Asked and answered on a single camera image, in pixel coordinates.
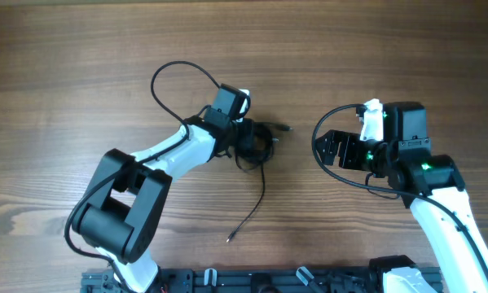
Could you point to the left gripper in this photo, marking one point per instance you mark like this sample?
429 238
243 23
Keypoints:
248 125

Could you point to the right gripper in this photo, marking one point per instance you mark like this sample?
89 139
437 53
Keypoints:
350 140

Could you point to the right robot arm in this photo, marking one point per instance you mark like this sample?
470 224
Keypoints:
392 157

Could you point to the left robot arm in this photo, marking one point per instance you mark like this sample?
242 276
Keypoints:
122 206

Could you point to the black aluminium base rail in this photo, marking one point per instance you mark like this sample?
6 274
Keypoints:
345 279

